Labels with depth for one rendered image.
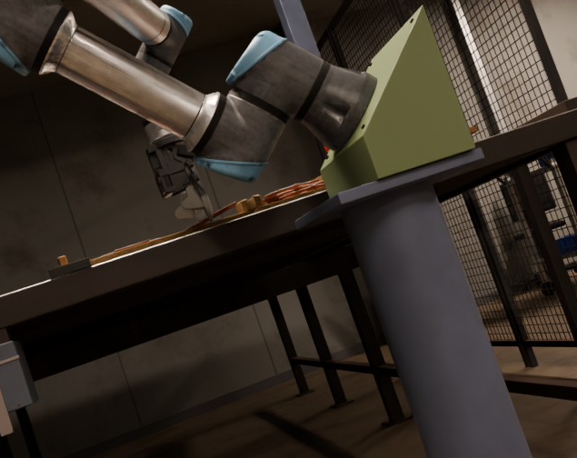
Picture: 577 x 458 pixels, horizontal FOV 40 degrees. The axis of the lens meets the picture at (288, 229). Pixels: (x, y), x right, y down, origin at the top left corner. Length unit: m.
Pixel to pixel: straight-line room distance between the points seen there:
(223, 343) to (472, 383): 5.50
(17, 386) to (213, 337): 5.31
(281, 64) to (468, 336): 0.55
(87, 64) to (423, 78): 0.55
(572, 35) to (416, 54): 7.46
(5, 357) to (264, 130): 0.61
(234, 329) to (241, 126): 5.50
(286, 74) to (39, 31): 0.40
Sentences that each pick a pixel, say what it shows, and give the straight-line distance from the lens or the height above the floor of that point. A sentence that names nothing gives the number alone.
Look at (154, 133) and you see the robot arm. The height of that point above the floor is 1.16.
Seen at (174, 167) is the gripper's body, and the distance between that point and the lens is 1.71.
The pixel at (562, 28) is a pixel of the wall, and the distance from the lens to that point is 8.75.
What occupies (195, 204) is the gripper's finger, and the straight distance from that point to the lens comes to 1.68.
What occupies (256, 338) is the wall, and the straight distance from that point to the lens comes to 6.83.
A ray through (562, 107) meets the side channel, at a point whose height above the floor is 0.94.
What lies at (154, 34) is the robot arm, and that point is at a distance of 1.61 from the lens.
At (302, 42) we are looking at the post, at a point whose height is 1.82.
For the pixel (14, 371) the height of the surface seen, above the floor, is 0.78.
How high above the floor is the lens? 0.76
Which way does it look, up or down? 4 degrees up
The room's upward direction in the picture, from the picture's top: 19 degrees counter-clockwise
